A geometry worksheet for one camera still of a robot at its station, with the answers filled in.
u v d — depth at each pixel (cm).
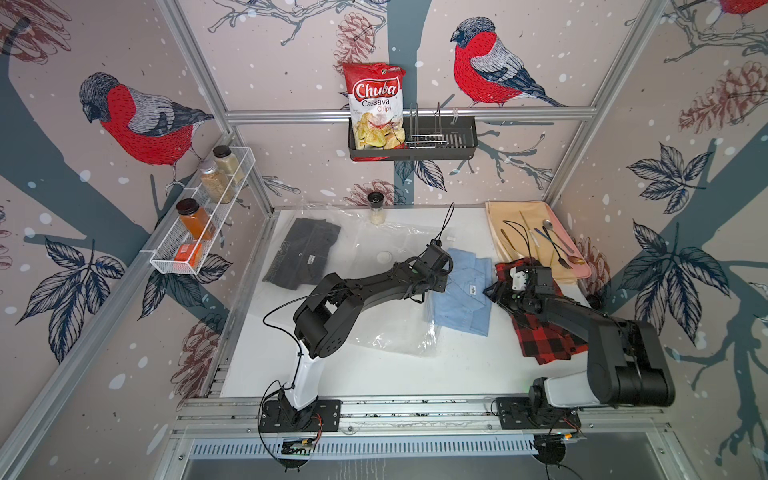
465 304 93
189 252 66
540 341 82
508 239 110
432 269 72
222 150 80
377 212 112
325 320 50
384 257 104
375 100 81
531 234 110
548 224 114
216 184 76
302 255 103
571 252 107
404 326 88
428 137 95
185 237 73
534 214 119
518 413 73
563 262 104
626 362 44
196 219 66
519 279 86
